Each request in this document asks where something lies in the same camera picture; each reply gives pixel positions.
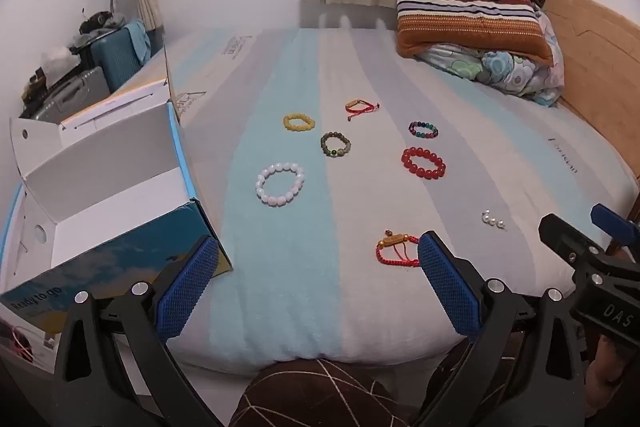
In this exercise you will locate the teal suitcase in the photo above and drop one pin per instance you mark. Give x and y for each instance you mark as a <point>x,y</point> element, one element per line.
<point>112,57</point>

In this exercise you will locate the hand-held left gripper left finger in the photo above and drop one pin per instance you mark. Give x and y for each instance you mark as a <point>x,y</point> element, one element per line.
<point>187,287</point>

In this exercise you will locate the dark bag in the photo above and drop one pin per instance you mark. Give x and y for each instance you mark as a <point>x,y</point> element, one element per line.
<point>100,23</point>

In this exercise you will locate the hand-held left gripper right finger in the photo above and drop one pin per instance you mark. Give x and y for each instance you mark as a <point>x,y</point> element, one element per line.
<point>447,287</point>

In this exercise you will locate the striped bed mattress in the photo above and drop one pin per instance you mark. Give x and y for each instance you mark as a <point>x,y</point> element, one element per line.
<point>350,207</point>

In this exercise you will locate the grey suitcase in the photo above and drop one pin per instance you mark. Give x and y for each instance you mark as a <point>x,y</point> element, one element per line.
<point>75,92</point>

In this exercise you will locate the white and blue cardboard box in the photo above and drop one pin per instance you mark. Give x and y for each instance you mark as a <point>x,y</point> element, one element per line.
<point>115,187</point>

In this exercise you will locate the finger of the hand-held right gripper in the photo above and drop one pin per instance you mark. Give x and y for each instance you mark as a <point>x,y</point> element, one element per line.
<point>555,232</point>
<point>607,217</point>

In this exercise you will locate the person's right hand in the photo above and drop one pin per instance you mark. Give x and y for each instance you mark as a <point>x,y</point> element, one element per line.
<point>602,372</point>

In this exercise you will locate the white pearl ornament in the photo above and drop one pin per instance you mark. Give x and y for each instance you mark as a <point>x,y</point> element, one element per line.
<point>492,221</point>

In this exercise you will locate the floral quilt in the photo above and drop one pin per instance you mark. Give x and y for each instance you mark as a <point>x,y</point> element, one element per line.
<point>500,67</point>

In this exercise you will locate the wooden headboard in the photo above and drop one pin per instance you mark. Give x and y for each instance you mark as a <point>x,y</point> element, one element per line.
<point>595,57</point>

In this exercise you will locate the white bundle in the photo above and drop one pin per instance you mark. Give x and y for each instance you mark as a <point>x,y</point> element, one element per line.
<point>60,59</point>

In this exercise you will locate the person's brown patterned pants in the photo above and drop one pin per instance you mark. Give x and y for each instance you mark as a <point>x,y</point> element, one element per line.
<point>310,392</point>

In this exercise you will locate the teal cloth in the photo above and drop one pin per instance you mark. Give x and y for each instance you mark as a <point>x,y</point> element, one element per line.
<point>139,39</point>

